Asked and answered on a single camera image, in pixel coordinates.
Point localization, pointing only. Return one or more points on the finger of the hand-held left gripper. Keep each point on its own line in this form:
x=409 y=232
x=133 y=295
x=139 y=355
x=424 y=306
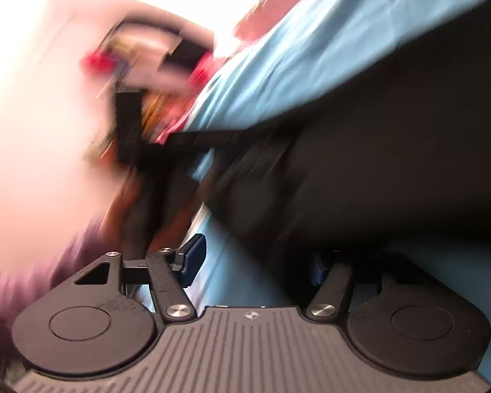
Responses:
x=212 y=139

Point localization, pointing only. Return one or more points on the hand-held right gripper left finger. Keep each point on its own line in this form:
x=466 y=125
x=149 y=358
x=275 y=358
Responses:
x=193 y=262

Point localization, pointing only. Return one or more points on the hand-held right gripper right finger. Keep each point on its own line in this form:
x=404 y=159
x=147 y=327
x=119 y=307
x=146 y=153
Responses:
x=333 y=290

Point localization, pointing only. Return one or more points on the black pants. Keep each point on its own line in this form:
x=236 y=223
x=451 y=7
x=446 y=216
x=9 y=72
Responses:
x=372 y=172

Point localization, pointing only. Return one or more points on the blue floral bed sheet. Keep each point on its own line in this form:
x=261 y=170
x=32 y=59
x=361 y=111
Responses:
x=294 y=57

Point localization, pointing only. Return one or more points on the purple cloth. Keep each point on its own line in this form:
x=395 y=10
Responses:
x=20 y=278

